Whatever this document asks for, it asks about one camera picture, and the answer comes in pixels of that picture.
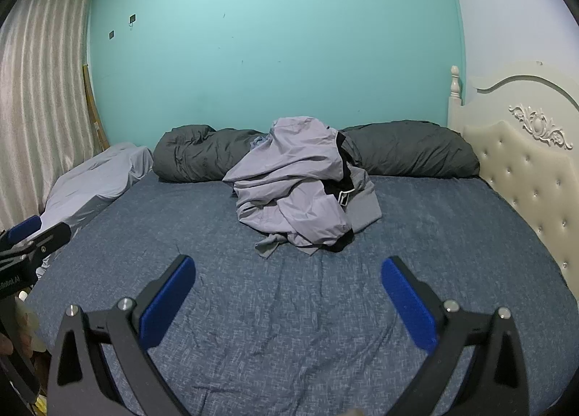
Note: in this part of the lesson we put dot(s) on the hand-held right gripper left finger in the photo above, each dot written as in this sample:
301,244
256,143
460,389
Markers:
167,303

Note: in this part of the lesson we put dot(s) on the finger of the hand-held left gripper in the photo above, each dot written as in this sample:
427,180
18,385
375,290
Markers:
25,227
45,239

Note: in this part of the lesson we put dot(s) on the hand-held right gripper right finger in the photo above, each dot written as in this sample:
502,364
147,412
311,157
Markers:
407,303

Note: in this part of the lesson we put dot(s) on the light grey jacket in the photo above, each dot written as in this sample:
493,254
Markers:
280,181

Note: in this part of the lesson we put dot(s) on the light grey sheet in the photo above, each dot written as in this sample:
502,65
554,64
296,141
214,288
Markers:
90,181

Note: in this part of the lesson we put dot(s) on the bed with blue sheet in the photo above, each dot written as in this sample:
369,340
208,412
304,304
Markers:
271,330

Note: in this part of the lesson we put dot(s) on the grey garment with white loop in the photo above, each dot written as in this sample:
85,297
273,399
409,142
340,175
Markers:
364,203

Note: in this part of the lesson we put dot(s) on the beige striped curtain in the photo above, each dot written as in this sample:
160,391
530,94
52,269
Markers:
40,104

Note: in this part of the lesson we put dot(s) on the wooden pole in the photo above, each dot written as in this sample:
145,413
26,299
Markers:
92,104

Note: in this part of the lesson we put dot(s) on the dark grey duvet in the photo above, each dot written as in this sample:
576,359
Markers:
194,158

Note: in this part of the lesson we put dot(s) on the cream tufted headboard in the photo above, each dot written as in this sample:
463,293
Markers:
520,172

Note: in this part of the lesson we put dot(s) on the light blue garment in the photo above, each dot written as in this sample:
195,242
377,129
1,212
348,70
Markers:
260,141

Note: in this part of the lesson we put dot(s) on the wall hook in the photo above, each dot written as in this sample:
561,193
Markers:
132,19

